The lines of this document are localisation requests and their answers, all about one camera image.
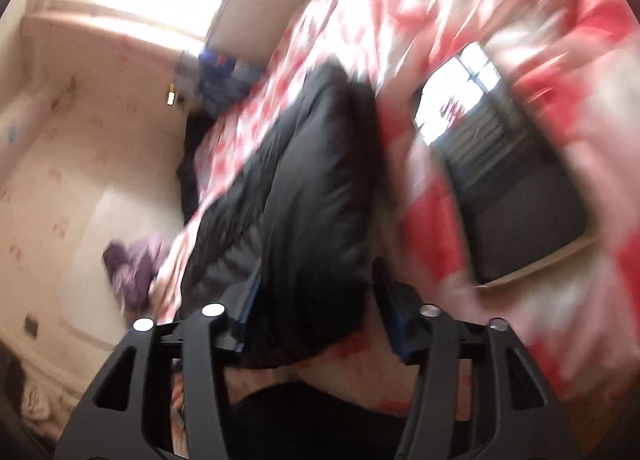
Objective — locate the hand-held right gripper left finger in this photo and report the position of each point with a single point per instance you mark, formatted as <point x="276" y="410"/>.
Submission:
<point x="250" y="310"/>

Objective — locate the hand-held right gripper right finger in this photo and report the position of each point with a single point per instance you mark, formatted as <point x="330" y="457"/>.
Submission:
<point x="400" y="330"/>

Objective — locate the black puffer jacket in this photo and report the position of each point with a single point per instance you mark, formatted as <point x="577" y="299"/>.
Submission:
<point x="310" y="220"/>

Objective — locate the purple clothes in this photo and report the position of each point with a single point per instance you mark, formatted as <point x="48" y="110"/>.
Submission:
<point x="135" y="270"/>

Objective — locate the black clothes pile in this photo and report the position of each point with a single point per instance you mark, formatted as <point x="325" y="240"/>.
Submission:
<point x="192" y="180"/>

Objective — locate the dark glossy panel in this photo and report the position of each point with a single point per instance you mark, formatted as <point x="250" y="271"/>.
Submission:
<point x="525" y="200"/>

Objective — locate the white cloth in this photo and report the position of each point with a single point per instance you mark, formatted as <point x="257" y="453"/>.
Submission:
<point x="37" y="402"/>

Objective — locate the blue printed curtain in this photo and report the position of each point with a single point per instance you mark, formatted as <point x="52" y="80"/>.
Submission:
<point x="220" y="73"/>

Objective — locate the dark wall switch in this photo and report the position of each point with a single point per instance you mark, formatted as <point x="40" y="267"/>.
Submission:
<point x="31" y="327"/>

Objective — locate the white wall socket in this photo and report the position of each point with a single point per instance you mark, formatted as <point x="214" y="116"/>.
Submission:
<point x="171" y="95"/>

